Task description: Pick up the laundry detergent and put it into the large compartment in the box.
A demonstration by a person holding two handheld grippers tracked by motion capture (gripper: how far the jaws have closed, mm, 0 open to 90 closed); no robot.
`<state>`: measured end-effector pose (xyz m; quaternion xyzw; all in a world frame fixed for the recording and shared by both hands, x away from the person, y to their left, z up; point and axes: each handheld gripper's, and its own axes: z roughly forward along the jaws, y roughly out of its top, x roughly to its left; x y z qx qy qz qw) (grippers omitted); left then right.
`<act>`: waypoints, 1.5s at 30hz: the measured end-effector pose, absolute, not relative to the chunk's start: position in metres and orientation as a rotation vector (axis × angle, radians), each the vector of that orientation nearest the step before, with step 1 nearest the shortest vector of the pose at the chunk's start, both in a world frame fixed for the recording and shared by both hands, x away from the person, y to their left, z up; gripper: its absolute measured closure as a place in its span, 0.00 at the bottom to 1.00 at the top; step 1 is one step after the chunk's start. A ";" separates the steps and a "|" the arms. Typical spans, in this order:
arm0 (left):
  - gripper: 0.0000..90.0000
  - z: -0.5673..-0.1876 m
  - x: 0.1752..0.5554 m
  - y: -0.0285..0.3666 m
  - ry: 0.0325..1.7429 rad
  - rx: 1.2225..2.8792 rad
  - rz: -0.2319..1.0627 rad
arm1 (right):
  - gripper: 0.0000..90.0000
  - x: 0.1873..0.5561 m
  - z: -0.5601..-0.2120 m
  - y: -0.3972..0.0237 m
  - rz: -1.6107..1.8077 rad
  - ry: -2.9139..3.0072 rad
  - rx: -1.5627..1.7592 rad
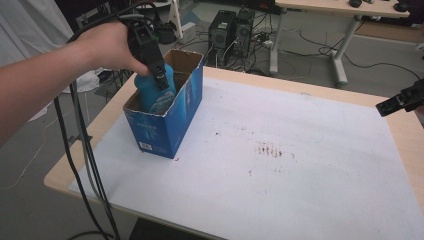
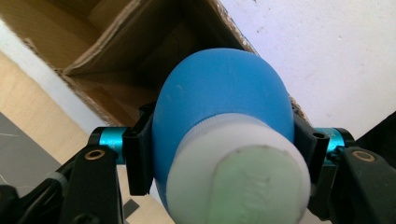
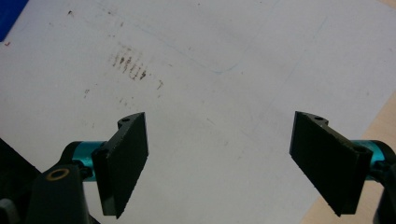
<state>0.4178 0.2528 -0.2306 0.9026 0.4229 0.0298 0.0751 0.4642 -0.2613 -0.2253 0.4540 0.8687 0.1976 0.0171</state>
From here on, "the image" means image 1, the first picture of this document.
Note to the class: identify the white foam mat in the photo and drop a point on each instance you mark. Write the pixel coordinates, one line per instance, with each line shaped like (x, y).
(266, 200)

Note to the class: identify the black computer tower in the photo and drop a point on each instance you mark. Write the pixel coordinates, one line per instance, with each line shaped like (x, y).
(220, 36)
(244, 31)

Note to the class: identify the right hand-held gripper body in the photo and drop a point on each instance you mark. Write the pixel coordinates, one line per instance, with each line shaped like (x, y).
(415, 95)

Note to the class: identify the white stand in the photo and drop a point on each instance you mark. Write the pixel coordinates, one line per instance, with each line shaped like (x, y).
(175, 18)

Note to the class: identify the white power strip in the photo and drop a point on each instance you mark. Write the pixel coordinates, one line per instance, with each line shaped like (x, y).
(267, 43)

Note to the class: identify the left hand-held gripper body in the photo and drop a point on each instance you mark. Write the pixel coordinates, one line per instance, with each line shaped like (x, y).
(145, 41)

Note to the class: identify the black computer mouse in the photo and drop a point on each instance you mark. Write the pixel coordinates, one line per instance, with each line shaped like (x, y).
(355, 3)

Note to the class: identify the white-legged wooden desk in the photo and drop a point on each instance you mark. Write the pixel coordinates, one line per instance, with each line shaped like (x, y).
(336, 60)

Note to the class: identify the blue cardboard box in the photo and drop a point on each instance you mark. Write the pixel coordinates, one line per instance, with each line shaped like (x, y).
(160, 133)

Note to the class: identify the person's left hand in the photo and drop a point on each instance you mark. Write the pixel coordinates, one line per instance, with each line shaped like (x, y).
(106, 46)

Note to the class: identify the blue bottle with white cap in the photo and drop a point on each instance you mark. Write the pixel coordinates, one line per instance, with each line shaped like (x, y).
(150, 95)

